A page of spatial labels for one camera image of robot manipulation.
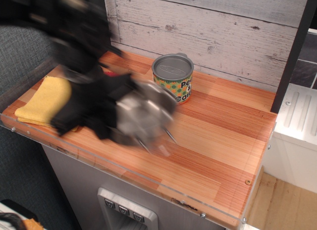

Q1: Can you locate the clear acrylic edge guard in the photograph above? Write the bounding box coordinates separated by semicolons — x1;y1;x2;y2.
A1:
0;113;248;228

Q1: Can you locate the orange object bottom left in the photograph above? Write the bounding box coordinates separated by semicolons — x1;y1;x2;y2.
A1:
22;219;45;230

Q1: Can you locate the grey toy fridge cabinet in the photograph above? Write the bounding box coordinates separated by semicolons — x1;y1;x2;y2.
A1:
41;143;226;230

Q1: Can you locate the spoon with red handle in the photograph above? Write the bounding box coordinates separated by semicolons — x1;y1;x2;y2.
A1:
104;71;119;77

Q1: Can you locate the white toy sink unit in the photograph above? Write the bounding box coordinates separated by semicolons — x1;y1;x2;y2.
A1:
262;28;317;194

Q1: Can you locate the stainless steel pot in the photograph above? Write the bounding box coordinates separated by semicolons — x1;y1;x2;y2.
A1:
110;82;177;156

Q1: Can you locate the peas and carrots toy can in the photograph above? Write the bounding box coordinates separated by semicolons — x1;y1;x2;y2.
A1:
152;53;194;104

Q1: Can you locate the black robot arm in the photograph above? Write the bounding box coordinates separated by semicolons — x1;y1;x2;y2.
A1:
0;0;135;139

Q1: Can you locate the yellow folded cloth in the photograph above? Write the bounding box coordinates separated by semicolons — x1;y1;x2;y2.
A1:
15;76;71;127

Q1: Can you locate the dark grey right post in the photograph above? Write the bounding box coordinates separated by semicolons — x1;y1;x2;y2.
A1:
270;0;317;114

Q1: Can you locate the silver dispenser panel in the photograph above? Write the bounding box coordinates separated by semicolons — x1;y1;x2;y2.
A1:
98;187;159;230

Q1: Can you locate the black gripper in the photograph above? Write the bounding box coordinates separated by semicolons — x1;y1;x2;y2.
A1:
51;66;134;139

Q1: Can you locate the black braided cable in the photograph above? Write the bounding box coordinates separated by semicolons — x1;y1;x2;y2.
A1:
0;212;25;230

